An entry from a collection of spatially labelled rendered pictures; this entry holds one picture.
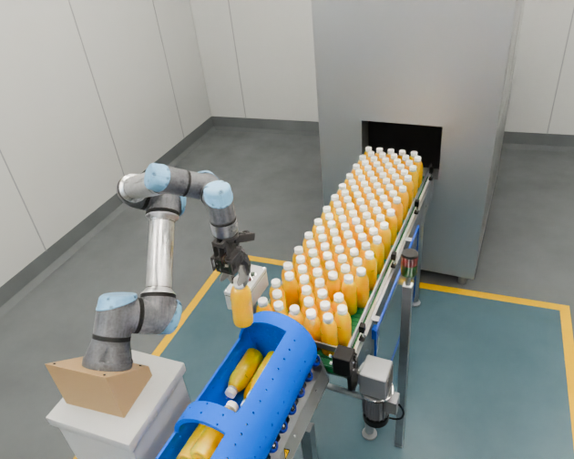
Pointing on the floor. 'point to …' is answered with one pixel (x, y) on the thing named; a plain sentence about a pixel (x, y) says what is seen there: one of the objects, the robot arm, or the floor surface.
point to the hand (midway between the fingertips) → (239, 280)
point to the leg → (309, 443)
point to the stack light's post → (404, 359)
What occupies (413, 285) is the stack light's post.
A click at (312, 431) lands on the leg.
